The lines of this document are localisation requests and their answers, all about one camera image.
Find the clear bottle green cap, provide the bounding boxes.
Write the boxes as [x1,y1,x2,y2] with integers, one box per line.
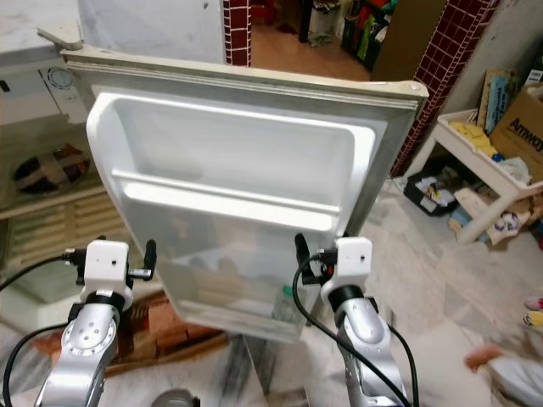
[272,283,303,328]

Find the orange brick pile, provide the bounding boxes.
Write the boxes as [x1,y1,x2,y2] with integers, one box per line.
[126,291,227,363]

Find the dark taped bowl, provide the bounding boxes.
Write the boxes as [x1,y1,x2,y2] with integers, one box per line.
[12,145,91,198]

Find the black tray with papers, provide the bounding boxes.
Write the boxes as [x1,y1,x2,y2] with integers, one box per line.
[402,169,460,214]

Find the grey robot leg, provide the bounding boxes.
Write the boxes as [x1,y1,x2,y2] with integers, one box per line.
[152,387,201,407]

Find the white shelf rack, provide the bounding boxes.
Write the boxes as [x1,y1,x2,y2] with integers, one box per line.
[423,105,543,248]

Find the person's bare foot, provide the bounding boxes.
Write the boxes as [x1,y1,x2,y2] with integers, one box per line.
[464,343,543,404]

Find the yellow cloth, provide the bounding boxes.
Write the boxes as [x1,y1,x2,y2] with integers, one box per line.
[445,120,498,163]

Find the dark red tiled pillar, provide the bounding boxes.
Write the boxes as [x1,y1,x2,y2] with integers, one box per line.
[389,0,503,176]

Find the leaning picture books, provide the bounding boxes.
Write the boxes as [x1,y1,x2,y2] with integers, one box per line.
[479,67,519,133]

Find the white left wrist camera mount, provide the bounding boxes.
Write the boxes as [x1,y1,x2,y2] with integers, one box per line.
[82,240,134,295]

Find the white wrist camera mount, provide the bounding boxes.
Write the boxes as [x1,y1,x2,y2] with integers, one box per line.
[82,240,134,295]
[320,236,375,299]

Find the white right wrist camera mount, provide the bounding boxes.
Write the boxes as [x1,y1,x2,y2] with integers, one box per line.
[320,236,375,299]

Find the long black left arm cable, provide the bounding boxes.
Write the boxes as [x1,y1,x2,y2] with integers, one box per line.
[0,253,70,291]

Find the short black left arm cable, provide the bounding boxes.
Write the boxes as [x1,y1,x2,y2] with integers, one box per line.
[3,325,70,407]

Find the narrow red tiled wall edge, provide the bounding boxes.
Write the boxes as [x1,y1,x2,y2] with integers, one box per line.
[220,0,252,68]

